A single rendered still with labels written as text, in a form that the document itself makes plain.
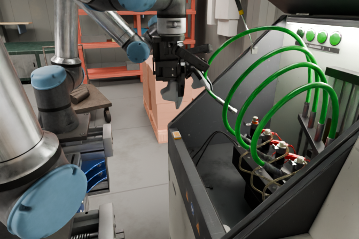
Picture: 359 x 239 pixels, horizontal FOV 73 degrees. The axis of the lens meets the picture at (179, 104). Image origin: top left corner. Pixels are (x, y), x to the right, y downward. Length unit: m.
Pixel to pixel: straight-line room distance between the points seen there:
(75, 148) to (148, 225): 1.10
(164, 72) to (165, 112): 2.12
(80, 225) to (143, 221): 1.34
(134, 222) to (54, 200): 1.63
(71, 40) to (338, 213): 1.00
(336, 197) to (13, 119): 0.61
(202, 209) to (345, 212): 0.34
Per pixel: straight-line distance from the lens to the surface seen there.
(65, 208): 0.44
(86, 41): 5.11
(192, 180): 0.83
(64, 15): 1.05
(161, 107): 2.72
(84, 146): 1.04
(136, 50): 0.84
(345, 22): 0.95
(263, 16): 3.34
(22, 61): 5.88
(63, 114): 1.00
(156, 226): 1.97
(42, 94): 0.98
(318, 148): 0.81
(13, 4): 7.75
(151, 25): 0.99
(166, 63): 0.64
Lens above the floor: 1.47
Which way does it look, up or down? 22 degrees down
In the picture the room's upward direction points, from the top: straight up
